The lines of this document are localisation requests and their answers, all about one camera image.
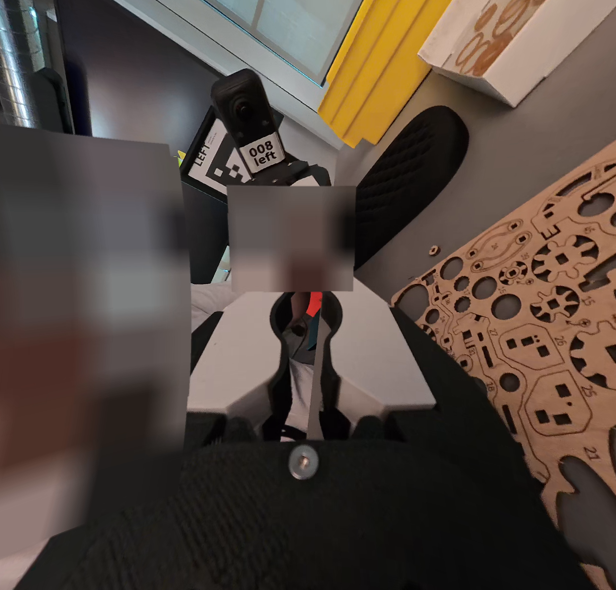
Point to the silver ventilation duct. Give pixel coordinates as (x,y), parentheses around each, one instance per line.
(19,70)

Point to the orange red packet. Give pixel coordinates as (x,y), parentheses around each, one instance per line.
(313,303)

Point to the stack of yellow boards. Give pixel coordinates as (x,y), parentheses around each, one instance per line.
(375,60)

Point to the black computer monitor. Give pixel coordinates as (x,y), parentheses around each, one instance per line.
(204,234)

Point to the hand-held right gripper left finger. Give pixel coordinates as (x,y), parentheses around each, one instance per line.
(236,359)

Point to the white framed window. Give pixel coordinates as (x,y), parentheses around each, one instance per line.
(288,17)

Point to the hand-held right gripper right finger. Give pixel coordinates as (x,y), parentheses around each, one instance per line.
(380,359)

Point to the white cardboard box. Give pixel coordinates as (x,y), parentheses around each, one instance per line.
(539,46)

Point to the person's left forearm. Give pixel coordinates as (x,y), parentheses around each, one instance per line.
(207,306)

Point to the black mesh cushion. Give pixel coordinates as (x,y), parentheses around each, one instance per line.
(409,176)

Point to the wooden model parts sheet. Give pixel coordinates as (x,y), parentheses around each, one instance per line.
(539,335)

